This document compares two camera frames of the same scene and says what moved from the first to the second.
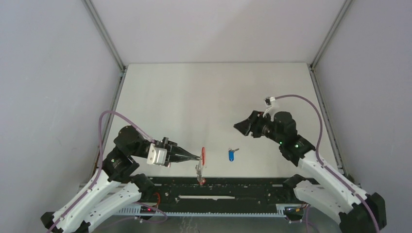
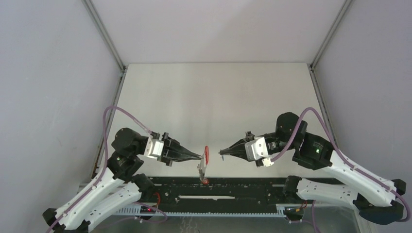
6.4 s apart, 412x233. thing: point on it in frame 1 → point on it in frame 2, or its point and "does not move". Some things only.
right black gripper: x=257 y=119 → x=238 y=149
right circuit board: x=294 y=211 does not move
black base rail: x=214 y=196 does not move
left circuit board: x=145 y=209 does not move
